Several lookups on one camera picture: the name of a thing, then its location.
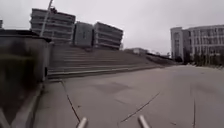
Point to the dark low wall structure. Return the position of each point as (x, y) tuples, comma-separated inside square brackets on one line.
[(20, 60)]

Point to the wide concrete stairs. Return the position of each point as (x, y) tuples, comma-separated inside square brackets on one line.
[(86, 60)]

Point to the grey concrete slab plaza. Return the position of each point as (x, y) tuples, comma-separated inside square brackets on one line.
[(133, 90)]

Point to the robot's own part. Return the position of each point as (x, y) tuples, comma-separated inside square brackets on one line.
[(143, 122), (82, 122)]

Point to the plain grey building block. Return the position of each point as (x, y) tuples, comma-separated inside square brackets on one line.
[(83, 33)]

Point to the thin pale pole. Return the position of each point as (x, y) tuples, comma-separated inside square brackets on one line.
[(46, 20)]

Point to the grey banded multi-storey building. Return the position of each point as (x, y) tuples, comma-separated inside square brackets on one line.
[(107, 36), (53, 25)]

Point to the pale long many-windowed building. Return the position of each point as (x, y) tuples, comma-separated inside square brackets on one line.
[(200, 40)]

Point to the pale concrete kerb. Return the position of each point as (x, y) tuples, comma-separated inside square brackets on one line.
[(28, 110)]

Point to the row of dark trees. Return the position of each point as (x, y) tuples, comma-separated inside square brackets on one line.
[(203, 59)]

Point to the low flat building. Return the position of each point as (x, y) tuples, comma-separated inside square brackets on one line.
[(135, 50)]

